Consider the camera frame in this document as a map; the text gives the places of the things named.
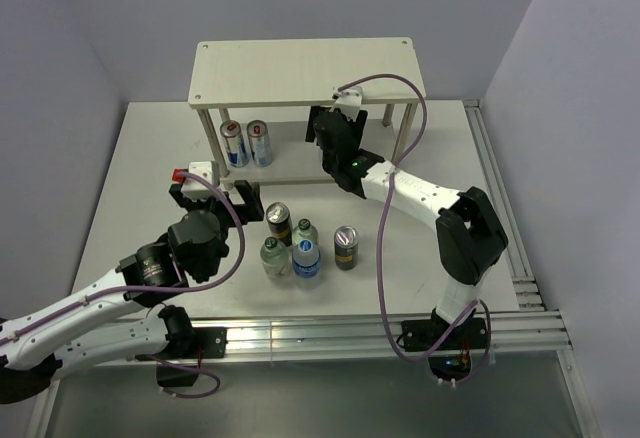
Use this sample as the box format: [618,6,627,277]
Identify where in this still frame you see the Pocari Sweat bottle blue cap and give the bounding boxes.
[292,239,321,289]

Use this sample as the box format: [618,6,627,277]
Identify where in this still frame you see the dark can yellow band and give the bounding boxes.
[334,225,359,271]

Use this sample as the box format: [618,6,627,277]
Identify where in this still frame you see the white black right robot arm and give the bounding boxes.
[305,106,509,348]

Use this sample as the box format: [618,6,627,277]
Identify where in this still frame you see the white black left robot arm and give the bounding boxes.
[1,169,264,404]

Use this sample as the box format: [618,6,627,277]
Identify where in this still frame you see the white two-tier wooden shelf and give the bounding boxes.
[188,37,426,186]

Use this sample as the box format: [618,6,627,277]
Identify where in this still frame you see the dark can silver top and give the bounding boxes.
[265,202,292,247]

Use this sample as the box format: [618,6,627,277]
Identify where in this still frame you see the blue silver energy can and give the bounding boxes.
[246,120,273,167]
[220,120,249,168]

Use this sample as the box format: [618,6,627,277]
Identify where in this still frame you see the clear glass bottle green cap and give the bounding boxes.
[292,218,319,247]

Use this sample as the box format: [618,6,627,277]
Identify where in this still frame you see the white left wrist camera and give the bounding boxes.
[172,161,220,201]

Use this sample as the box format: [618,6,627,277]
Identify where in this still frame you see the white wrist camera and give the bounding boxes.
[330,86,363,122]
[172,161,220,201]

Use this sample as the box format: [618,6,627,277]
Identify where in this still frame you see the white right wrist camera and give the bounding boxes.
[330,86,363,122]

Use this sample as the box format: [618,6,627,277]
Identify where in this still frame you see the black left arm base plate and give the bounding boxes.
[134,326,227,399]

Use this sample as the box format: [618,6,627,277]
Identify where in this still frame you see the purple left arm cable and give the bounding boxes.
[0,170,247,399]

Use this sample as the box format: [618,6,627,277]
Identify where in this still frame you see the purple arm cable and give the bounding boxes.
[0,170,247,399]
[333,74,494,384]

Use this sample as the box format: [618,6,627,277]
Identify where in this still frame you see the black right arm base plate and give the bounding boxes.
[396,316,488,352]

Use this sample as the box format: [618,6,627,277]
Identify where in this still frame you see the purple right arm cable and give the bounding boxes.
[333,74,494,384]

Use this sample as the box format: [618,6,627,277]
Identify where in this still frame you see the aluminium mounting rail frame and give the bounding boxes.
[43,108,600,437]

